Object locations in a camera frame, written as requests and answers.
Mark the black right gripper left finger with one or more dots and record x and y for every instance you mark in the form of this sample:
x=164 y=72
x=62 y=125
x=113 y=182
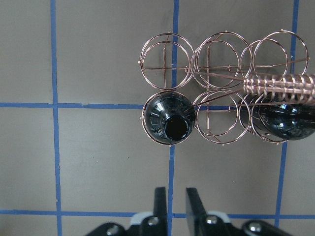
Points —
x=160 y=212

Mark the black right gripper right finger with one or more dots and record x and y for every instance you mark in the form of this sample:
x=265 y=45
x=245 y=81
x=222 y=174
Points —
x=194 y=210

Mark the dark bottle in basket corner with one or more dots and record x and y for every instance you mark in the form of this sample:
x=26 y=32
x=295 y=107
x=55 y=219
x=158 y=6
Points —
x=168 y=117

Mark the copper wire wine basket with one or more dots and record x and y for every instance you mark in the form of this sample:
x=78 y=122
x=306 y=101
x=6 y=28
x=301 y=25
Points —
x=224 y=69

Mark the dark bottle under basket handle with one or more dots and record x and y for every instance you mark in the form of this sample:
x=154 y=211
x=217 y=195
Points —
x=275 y=121

